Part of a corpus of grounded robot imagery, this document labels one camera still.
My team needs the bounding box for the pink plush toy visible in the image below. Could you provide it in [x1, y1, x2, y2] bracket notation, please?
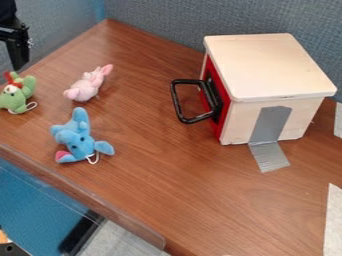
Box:
[62, 63, 115, 103]

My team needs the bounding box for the green plush toy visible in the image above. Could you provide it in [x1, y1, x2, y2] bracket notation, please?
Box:
[0, 70, 41, 116]

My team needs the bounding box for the cabinet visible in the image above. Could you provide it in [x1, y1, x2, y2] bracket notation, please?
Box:
[197, 32, 338, 146]

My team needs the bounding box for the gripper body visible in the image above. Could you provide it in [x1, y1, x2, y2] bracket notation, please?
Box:
[0, 17, 35, 72]

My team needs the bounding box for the drawer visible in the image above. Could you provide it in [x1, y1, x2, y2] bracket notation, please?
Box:
[169, 55, 233, 141]

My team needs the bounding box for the blue plush toy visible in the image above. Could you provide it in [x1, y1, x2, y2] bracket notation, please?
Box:
[49, 106, 117, 165]

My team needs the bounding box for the grey tape strip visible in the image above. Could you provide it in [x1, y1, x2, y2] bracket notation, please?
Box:
[247, 105, 294, 174]

